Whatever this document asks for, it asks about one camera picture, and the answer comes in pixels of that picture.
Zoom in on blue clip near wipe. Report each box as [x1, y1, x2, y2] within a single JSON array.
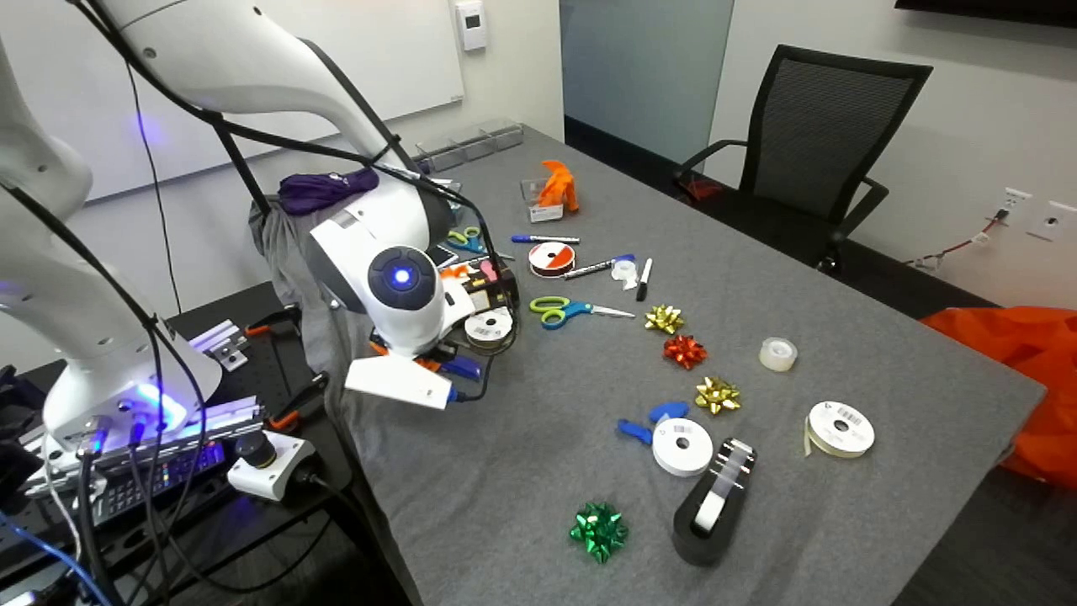
[[444, 355, 489, 380]]

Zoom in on red gift bow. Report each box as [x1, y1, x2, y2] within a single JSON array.
[[664, 333, 708, 371]]

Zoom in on orange plastic bag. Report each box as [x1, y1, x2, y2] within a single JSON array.
[[926, 307, 1077, 487]]

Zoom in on gold gift bow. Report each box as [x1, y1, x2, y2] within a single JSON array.
[[647, 304, 682, 337], [693, 375, 744, 417]]

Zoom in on blue green handled scissors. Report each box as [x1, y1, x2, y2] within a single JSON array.
[[528, 297, 629, 329]]

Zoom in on grey table cloth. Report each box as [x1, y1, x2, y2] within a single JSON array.
[[247, 122, 1049, 606]]

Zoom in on orange white ribbon spool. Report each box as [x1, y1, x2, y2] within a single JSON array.
[[528, 243, 574, 274]]

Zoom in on black tape dispenser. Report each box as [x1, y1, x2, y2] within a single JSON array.
[[674, 436, 756, 566]]

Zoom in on clear plastic organizer tray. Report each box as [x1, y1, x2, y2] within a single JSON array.
[[421, 122, 526, 172]]

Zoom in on white ribbon spool right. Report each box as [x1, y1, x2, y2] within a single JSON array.
[[805, 400, 877, 460]]

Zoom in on black office chair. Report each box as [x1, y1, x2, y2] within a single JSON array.
[[674, 44, 928, 271]]

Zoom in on white ribbon spool by box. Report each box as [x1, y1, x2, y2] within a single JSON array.
[[464, 307, 518, 349]]

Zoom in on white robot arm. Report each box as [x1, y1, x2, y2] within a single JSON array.
[[0, 0, 450, 450]]

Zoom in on green gift bow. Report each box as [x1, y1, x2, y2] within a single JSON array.
[[570, 500, 629, 562]]

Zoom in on purple cloth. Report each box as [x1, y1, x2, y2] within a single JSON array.
[[280, 169, 381, 216]]

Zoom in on black marker pen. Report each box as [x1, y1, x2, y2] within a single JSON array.
[[637, 255, 653, 304]]

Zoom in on green handled scissors back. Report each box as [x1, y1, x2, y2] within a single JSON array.
[[446, 225, 489, 252]]

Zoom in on wall television screen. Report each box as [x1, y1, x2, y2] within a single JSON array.
[[896, 0, 1077, 30]]

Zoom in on white ribbon spool near dispenser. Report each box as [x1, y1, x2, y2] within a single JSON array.
[[651, 417, 715, 479]]

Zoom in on orange wipe in bowl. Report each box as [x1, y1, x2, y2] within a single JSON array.
[[540, 159, 582, 216]]

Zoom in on silver marker pen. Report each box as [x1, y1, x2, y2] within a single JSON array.
[[564, 255, 637, 280]]

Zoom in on black box of supplies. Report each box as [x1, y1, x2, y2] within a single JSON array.
[[436, 258, 518, 329]]

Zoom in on gold gift bow upper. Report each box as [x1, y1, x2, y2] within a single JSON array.
[[647, 304, 682, 337]]

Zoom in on blue clip near spool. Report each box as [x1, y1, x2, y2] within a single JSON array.
[[617, 400, 691, 447]]

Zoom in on gold gift bow lower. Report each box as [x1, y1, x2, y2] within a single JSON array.
[[693, 375, 744, 417]]

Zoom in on blue marker pen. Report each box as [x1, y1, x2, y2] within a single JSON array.
[[508, 232, 582, 245]]

